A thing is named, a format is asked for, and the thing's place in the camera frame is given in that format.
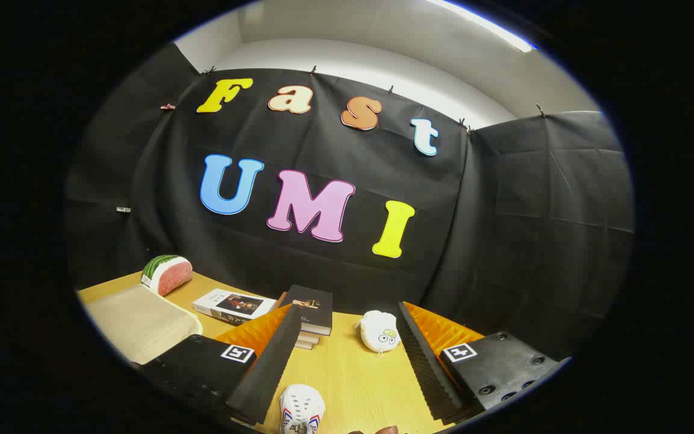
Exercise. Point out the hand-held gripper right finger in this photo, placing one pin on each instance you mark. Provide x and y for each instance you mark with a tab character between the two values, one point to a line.
428	367

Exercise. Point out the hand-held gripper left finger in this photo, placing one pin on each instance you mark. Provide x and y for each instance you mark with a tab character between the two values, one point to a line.
271	367

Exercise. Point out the white canvas shoe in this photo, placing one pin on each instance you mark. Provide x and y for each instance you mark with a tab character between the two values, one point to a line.
302	407

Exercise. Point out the beige fabric storage box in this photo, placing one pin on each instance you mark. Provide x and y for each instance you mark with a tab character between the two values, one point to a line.
136	322

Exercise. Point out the thin brown book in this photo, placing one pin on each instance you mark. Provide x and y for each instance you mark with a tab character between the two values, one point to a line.
303	345

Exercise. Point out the white plush pouch with eyes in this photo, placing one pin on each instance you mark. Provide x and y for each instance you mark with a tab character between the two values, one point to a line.
377	331

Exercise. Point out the white portrait cover book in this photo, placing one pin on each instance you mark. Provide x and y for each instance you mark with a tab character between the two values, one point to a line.
232	304

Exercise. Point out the watermelon slice plush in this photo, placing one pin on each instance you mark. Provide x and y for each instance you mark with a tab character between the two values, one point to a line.
169	274

